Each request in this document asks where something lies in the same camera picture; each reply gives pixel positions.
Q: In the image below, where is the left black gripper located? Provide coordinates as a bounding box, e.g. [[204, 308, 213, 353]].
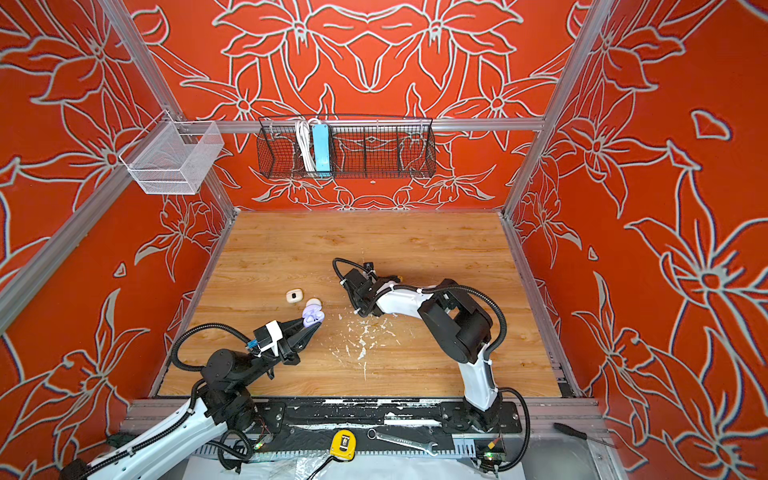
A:
[[239, 315, 317, 389]]

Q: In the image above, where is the purple round puck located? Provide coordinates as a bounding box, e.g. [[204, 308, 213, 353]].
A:
[[302, 302, 325, 328]]

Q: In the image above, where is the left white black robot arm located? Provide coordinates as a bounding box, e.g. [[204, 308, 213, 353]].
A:
[[59, 318, 322, 479]]

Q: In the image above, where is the yellow tape measure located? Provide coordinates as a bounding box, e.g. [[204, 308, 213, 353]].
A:
[[329, 429, 357, 462]]

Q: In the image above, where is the silver wrench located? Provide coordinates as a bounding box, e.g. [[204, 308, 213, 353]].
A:
[[366, 428, 438, 457]]

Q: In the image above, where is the light blue box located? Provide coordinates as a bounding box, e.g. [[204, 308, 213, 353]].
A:
[[312, 123, 331, 176]]

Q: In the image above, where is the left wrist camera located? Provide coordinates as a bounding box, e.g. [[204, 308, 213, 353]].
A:
[[247, 321, 284, 356]]

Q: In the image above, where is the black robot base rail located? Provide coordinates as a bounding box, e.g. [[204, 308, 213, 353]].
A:
[[248, 397, 524, 459]]

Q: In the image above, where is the black wire wall basket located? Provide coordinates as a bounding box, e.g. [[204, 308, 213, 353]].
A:
[[256, 115, 437, 180]]

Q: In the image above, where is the white coiled cable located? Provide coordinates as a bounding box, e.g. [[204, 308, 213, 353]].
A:
[[295, 118, 316, 175]]

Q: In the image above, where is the clear mesh wall basket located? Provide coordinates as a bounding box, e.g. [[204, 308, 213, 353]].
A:
[[118, 111, 224, 195]]

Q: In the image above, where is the black handled screwdriver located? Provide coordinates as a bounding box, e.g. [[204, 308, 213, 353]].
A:
[[552, 422, 615, 448]]

